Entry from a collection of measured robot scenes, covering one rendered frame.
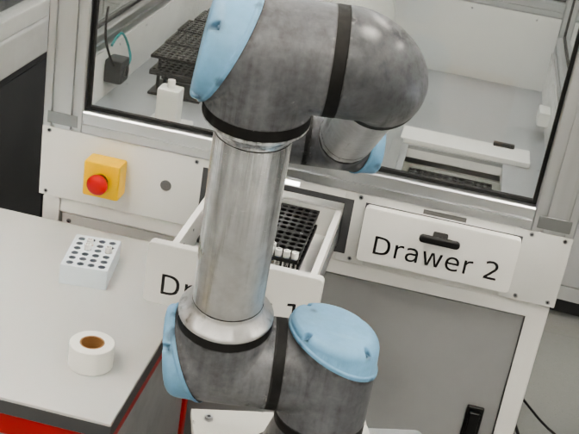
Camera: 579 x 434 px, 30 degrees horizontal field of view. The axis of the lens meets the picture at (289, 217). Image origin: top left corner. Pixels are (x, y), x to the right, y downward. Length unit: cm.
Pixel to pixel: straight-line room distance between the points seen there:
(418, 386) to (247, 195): 111
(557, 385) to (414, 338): 135
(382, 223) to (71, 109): 63
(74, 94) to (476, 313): 87
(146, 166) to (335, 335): 86
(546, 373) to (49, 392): 210
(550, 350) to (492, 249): 163
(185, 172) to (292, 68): 103
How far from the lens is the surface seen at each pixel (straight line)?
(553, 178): 198
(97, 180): 205
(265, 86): 106
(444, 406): 222
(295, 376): 131
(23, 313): 186
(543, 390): 339
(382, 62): 107
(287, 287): 173
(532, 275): 205
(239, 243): 119
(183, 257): 175
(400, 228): 200
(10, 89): 291
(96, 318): 186
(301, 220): 196
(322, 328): 132
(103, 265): 194
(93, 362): 170
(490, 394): 220
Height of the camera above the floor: 173
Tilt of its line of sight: 25 degrees down
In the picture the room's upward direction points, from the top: 9 degrees clockwise
